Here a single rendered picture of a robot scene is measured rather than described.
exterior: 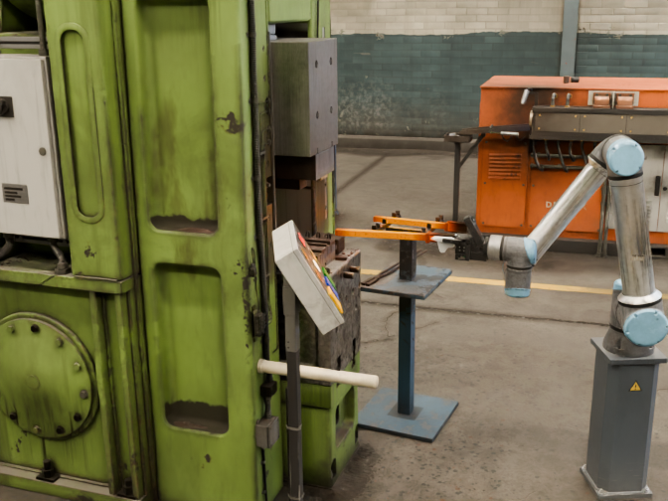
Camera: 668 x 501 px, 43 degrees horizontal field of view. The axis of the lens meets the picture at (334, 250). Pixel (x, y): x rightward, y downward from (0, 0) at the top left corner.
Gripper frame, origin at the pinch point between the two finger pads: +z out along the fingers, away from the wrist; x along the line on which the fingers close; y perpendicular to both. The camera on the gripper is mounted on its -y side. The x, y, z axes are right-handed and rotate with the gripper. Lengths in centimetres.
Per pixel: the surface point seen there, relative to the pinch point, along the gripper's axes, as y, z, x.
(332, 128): -36, 42, 6
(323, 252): 9.3, 41.6, -5.7
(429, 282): 37, 12, 53
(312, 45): -68, 43, -13
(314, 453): 91, 42, -15
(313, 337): 42, 43, -13
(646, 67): -3, -80, 762
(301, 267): -8, 25, -73
